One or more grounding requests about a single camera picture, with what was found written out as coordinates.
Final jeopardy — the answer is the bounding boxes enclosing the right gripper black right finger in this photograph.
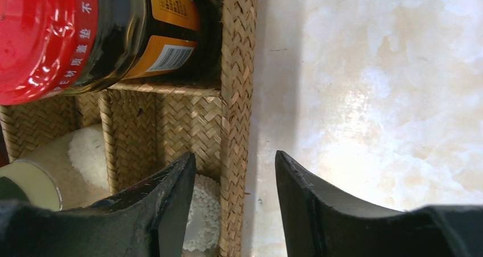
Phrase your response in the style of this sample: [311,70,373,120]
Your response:
[275,150,482,256]

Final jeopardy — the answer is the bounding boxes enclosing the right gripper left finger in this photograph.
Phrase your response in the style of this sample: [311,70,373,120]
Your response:
[1,152,196,256]

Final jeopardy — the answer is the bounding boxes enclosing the black cap squeeze bottle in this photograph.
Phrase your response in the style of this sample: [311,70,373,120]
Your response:
[183,174,221,252]

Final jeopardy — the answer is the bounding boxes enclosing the yellow cap clear bottle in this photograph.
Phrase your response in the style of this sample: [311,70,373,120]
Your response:
[1,124,110,211]

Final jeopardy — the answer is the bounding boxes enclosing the red lid chili sauce jar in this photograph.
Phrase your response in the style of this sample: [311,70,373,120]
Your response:
[1,0,221,105]

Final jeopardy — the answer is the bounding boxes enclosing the woven bamboo divided tray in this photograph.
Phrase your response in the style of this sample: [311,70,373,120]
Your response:
[1,0,257,256]

